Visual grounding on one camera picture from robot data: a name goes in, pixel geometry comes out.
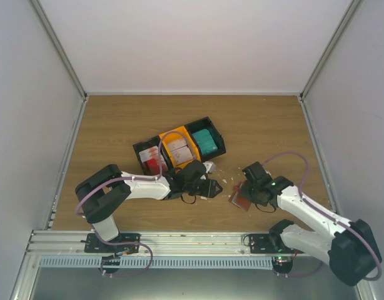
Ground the red cards stack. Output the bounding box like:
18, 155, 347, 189
139, 146, 168, 175

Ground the aluminium front rail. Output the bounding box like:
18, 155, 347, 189
26, 231, 251, 256

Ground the black bin with green cards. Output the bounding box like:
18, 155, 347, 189
185, 117, 226, 162

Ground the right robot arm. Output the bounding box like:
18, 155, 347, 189
241, 162, 382, 286

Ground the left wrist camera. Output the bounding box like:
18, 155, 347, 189
203, 161, 216, 174

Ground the yellow plastic bin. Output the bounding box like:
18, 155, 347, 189
159, 126, 201, 168

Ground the white cards stack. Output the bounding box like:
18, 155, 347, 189
167, 138, 193, 166

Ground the grey slotted cable duct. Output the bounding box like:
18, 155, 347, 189
39, 256, 273, 270

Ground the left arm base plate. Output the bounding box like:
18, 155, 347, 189
81, 232, 141, 254

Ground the green cards stack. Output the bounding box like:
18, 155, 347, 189
192, 129, 218, 156

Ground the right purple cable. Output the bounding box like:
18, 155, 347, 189
263, 151, 383, 279

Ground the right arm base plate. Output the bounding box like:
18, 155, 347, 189
242, 233, 295, 255

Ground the black bin with red cards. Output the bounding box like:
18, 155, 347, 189
133, 136, 173, 176

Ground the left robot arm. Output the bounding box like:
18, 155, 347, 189
75, 160, 223, 253

